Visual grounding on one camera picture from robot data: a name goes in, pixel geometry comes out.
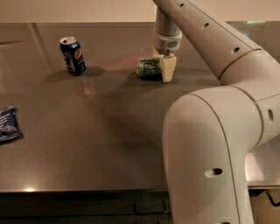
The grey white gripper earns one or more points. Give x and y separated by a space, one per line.
166 43

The green soda can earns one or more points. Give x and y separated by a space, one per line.
148 68

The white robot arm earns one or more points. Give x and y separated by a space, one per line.
208 133

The blue Pepsi can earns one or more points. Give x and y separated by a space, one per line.
73 57

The blue snack bag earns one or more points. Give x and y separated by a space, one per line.
9 128

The black drawer handle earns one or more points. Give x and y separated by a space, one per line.
272 202
149 207

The black right drawer handle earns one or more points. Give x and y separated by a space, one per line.
272 202

